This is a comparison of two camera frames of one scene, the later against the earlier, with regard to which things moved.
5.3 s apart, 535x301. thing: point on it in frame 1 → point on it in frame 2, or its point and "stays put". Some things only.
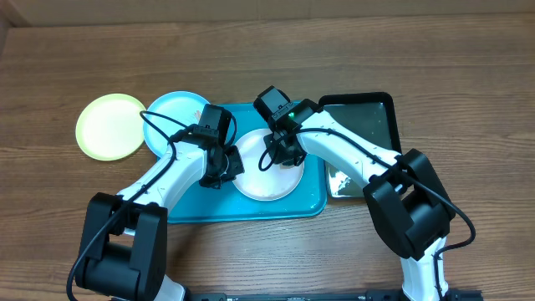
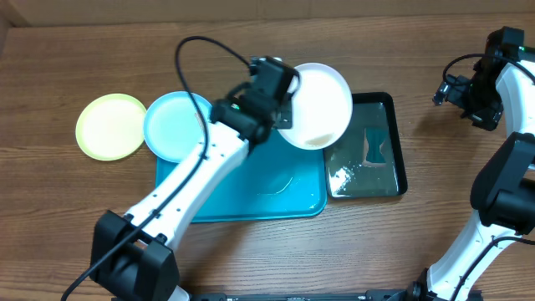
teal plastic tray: [231, 203] stays put
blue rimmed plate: [184, 106] stays put
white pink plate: [278, 182] → [322, 107]
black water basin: [372, 117] stays put
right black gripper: [284, 150] → [453, 94]
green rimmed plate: [110, 127] stays put
